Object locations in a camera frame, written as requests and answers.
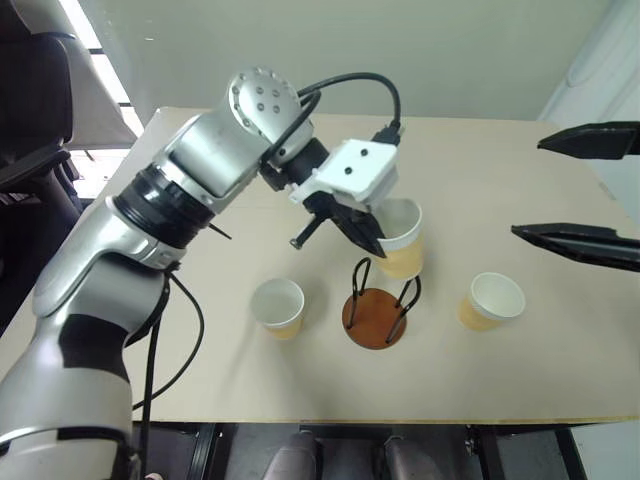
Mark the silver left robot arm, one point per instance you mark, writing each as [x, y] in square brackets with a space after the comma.
[200, 150]

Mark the dark rounded shape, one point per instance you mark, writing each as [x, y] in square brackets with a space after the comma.
[295, 460]

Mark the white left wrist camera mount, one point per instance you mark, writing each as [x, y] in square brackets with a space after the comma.
[357, 167]

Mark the paper cup with tan sleeve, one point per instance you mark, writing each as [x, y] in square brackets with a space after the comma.
[405, 250]
[492, 300]
[280, 305]

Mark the beige slanted panel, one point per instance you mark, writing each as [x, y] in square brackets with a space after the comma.
[100, 100]

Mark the black office chair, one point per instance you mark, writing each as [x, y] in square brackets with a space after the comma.
[30, 75]

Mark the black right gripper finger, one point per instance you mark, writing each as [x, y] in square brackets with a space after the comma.
[595, 140]
[585, 245]

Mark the brown round cup holder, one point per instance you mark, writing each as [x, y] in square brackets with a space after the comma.
[372, 320]

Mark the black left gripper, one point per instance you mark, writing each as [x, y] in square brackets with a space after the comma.
[320, 206]

